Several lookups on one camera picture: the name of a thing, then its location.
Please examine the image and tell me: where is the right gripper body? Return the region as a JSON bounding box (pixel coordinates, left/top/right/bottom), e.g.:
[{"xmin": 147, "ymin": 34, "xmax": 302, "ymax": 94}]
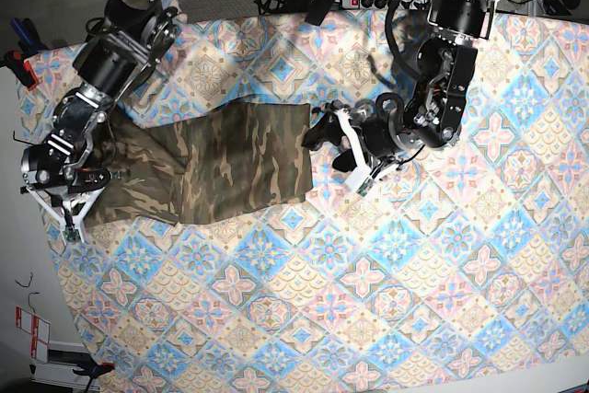
[{"xmin": 19, "ymin": 144, "xmax": 113, "ymax": 197}]

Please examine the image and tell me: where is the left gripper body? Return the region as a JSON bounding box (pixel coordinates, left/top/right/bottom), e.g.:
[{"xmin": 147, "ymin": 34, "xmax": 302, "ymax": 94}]
[{"xmin": 350, "ymin": 98, "xmax": 423, "ymax": 168}]

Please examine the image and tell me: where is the camouflage T-shirt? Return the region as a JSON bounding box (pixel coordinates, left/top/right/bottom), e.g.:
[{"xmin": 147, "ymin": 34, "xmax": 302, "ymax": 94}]
[{"xmin": 84, "ymin": 100, "xmax": 313, "ymax": 227}]

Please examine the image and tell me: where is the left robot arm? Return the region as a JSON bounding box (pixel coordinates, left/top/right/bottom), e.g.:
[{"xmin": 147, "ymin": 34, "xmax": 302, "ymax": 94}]
[{"xmin": 302, "ymin": 0, "xmax": 499, "ymax": 195}]

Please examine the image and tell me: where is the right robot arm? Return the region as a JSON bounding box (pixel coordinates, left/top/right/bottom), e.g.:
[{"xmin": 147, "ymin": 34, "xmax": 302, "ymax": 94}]
[{"xmin": 21, "ymin": 0, "xmax": 180, "ymax": 242}]

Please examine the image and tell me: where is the red black clamp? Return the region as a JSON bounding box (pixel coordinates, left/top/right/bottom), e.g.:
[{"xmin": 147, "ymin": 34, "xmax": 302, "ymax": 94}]
[{"xmin": 1, "ymin": 51, "xmax": 39, "ymax": 91}]

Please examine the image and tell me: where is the red white label sheet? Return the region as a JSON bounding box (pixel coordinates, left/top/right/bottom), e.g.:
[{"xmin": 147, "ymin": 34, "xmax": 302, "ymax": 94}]
[{"xmin": 15, "ymin": 306, "xmax": 51, "ymax": 364}]

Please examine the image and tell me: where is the white power strip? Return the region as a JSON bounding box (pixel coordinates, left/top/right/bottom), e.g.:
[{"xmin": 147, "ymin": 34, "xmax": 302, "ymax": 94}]
[{"xmin": 340, "ymin": 0, "xmax": 389, "ymax": 10}]

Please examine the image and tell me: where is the blue orange bottom clamp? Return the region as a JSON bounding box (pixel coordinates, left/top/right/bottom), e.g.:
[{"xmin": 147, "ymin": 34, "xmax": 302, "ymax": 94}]
[{"xmin": 73, "ymin": 363, "xmax": 115, "ymax": 379}]

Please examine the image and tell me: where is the blue handled clamp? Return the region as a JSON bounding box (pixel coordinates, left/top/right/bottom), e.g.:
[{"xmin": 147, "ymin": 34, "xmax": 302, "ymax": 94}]
[{"xmin": 10, "ymin": 17, "xmax": 48, "ymax": 56}]

